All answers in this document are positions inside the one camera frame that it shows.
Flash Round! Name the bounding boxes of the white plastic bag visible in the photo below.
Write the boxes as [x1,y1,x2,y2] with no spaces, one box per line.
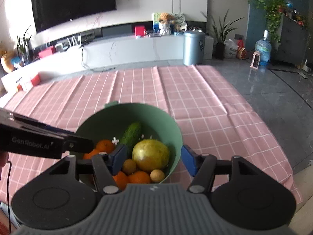
[224,39,238,58]

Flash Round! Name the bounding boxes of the left green potted plant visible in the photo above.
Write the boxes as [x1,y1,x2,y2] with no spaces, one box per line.
[16,27,31,65]

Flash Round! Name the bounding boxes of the green cucumber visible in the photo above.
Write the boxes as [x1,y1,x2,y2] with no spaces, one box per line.
[119,122,142,157]

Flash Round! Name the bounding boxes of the red box on cabinet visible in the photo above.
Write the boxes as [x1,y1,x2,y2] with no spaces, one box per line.
[134,25,146,38]

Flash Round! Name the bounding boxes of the pink red flat box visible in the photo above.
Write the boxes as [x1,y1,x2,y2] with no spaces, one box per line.
[38,46,56,59]

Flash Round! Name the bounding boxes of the silver trash bin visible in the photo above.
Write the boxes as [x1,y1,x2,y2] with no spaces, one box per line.
[183,31,205,66]

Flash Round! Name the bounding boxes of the white wifi router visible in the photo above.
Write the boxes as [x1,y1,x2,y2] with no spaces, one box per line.
[67,33,84,48]

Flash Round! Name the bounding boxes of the green colander bowl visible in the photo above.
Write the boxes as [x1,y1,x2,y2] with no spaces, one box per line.
[75,101,183,182]

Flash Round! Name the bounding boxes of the hanging ivy plant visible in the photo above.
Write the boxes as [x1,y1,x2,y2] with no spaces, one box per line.
[250,0,286,43]

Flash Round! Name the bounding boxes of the large orange front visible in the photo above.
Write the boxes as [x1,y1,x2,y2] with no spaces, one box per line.
[83,149,101,160]

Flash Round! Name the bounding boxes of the blue water jug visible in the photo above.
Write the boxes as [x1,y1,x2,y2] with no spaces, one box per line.
[255,30,272,66]

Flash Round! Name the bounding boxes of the pink checkered tablecloth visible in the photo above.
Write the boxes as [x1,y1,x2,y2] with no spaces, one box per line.
[1,66,302,203]

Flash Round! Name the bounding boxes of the yellow-green pear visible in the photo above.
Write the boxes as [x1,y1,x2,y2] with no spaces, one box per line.
[132,139,170,172]

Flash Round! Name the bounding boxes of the dark grey sideboard cabinet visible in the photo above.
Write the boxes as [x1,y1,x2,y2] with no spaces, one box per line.
[275,16,308,65]

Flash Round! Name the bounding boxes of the brown longan fruit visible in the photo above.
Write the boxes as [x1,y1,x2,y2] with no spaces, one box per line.
[122,159,137,175]
[150,169,165,183]

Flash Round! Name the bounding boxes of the tall leaf potted plant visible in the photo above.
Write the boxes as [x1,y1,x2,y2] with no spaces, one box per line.
[201,9,244,60]

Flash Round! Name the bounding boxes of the brown vase dried flowers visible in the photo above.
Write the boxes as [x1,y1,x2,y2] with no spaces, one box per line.
[1,50,16,73]

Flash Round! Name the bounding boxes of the teddy bear toy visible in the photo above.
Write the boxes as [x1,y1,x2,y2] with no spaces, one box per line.
[159,12,175,36]

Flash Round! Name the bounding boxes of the black wall television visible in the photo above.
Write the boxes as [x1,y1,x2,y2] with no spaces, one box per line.
[31,0,116,33]

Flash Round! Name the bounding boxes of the small orange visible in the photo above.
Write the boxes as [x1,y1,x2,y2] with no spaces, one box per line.
[95,139,116,154]

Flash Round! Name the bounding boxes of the white tv cabinet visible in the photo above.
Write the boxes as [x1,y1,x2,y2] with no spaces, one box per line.
[1,34,215,96]

